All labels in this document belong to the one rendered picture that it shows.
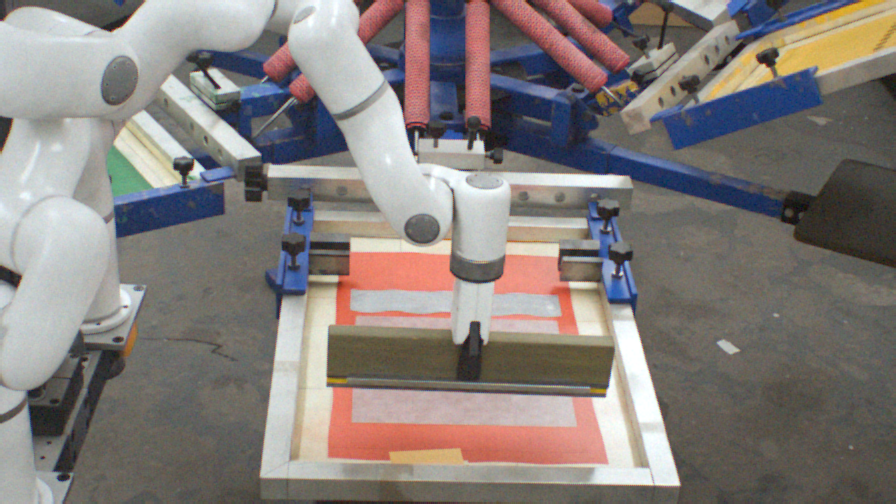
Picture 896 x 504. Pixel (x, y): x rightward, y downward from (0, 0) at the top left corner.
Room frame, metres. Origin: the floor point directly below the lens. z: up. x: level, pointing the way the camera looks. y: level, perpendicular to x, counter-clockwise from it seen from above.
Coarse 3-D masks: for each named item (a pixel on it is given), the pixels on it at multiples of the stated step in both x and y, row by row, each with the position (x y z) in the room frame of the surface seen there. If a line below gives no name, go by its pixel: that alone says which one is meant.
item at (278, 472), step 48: (528, 240) 2.32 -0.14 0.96; (288, 336) 1.90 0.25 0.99; (624, 336) 1.96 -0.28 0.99; (288, 384) 1.76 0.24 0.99; (624, 384) 1.85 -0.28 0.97; (288, 432) 1.65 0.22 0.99; (288, 480) 1.54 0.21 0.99; (336, 480) 1.55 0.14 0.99; (384, 480) 1.55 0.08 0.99; (432, 480) 1.56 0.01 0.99; (480, 480) 1.56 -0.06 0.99; (528, 480) 1.57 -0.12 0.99; (576, 480) 1.58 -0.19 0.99; (624, 480) 1.58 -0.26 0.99; (672, 480) 1.59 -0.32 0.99
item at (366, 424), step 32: (352, 256) 2.23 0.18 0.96; (384, 256) 2.23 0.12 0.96; (416, 256) 2.24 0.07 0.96; (448, 256) 2.25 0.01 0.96; (352, 288) 2.11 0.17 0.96; (384, 288) 2.12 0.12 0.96; (416, 288) 2.13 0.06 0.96; (448, 288) 2.13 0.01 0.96; (352, 320) 2.01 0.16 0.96; (384, 320) 2.02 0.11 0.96; (416, 320) 2.02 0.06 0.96; (448, 320) 2.03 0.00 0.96; (352, 416) 1.74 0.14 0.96; (384, 416) 1.75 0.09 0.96; (416, 416) 1.75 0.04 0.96; (448, 416) 1.76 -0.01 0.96; (352, 448) 1.66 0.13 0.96; (384, 448) 1.67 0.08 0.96; (416, 448) 1.67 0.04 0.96; (448, 448) 1.68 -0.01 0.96
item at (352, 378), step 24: (360, 384) 1.66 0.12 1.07; (384, 384) 1.66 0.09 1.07; (408, 384) 1.66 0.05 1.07; (432, 384) 1.67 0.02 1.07; (456, 384) 1.67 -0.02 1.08; (480, 384) 1.67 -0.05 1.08; (504, 384) 1.67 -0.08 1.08; (528, 384) 1.68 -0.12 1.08; (552, 384) 1.68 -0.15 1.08; (576, 384) 1.69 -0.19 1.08
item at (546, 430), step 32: (512, 256) 2.26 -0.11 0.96; (544, 256) 2.27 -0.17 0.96; (512, 288) 2.15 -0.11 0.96; (544, 288) 2.15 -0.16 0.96; (512, 320) 2.04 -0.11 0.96; (544, 320) 2.05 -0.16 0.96; (480, 416) 1.76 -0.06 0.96; (512, 416) 1.77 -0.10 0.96; (544, 416) 1.77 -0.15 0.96; (576, 416) 1.78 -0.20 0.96; (480, 448) 1.68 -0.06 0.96; (512, 448) 1.69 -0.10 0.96; (544, 448) 1.69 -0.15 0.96; (576, 448) 1.70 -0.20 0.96
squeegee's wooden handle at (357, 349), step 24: (336, 336) 1.67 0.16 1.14; (360, 336) 1.67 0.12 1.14; (384, 336) 1.68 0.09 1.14; (408, 336) 1.68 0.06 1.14; (432, 336) 1.68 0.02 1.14; (504, 336) 1.70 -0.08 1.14; (528, 336) 1.70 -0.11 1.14; (552, 336) 1.71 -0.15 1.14; (576, 336) 1.71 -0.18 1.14; (600, 336) 1.72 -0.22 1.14; (336, 360) 1.67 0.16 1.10; (360, 360) 1.67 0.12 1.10; (384, 360) 1.67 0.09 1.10; (408, 360) 1.68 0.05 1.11; (432, 360) 1.68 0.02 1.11; (456, 360) 1.68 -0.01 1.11; (504, 360) 1.69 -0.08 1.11; (528, 360) 1.69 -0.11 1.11; (552, 360) 1.69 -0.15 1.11; (576, 360) 1.69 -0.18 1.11; (600, 360) 1.70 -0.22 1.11; (600, 384) 1.70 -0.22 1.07
